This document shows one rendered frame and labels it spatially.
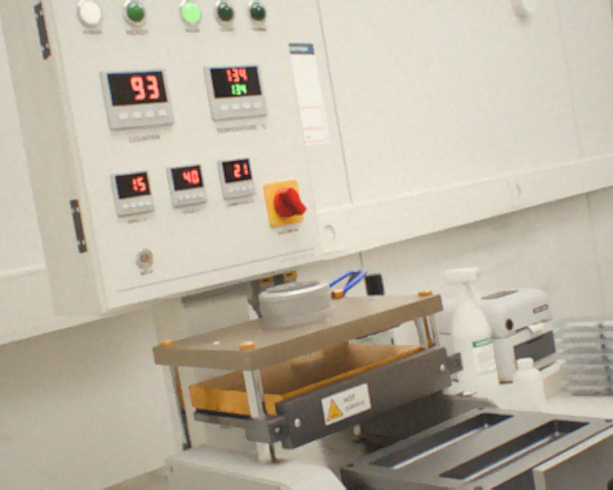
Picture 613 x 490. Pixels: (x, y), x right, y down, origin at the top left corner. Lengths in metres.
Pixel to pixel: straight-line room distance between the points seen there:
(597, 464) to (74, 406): 0.89
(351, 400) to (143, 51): 0.46
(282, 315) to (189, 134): 0.26
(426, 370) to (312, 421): 0.16
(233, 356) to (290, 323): 0.11
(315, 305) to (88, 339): 0.58
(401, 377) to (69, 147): 0.43
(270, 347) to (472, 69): 1.70
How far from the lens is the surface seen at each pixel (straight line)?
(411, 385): 0.97
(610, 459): 0.80
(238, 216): 1.12
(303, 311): 0.96
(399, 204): 2.01
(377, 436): 1.13
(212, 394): 0.98
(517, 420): 0.92
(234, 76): 1.14
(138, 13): 1.08
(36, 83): 1.08
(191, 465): 0.94
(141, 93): 1.06
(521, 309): 1.95
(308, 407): 0.88
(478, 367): 1.87
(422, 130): 2.22
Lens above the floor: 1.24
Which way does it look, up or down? 3 degrees down
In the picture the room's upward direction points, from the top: 10 degrees counter-clockwise
